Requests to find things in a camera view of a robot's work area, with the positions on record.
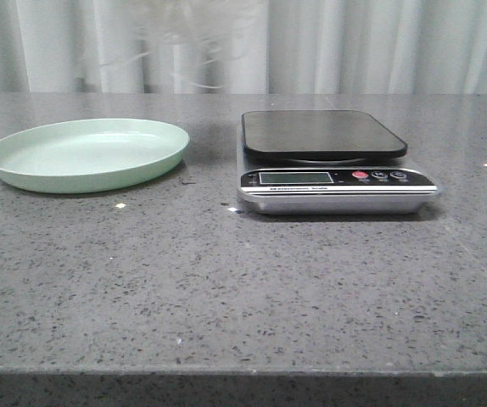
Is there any translucent white vermicelli bundle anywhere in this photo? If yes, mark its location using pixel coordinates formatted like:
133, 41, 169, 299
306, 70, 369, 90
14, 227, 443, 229
80, 1, 269, 94

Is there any silver black kitchen scale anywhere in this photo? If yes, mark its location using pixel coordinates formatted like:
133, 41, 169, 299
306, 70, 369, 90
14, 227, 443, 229
237, 110, 440, 215

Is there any light green plastic plate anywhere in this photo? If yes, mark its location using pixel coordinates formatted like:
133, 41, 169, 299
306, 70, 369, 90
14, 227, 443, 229
0, 118, 190, 194

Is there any white pleated curtain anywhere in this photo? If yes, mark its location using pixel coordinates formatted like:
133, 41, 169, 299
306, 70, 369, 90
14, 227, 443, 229
0, 1, 487, 94

